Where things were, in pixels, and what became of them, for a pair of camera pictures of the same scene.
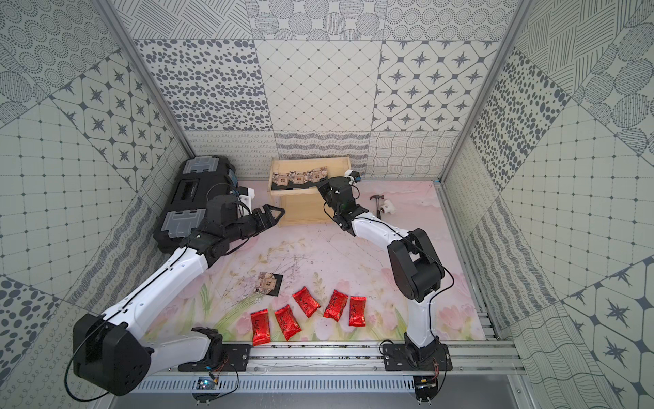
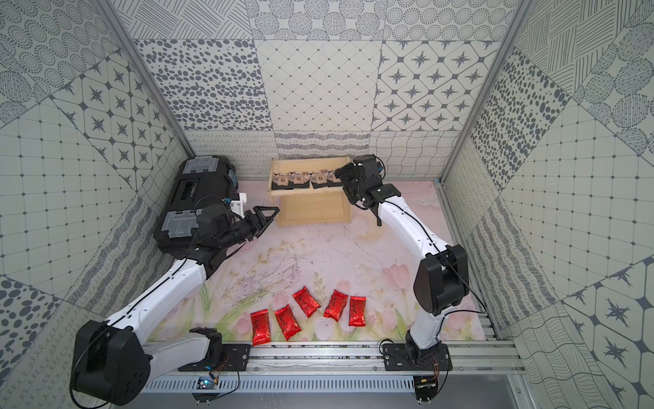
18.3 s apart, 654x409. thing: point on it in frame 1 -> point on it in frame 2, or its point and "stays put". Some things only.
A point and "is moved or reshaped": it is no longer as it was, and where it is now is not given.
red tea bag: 306,302 stays put
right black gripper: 324,187 -> 345,173
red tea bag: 335,306 stays put
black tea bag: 316,175 stays put
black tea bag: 281,181 stays put
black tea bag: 270,284 is moved or reshaped
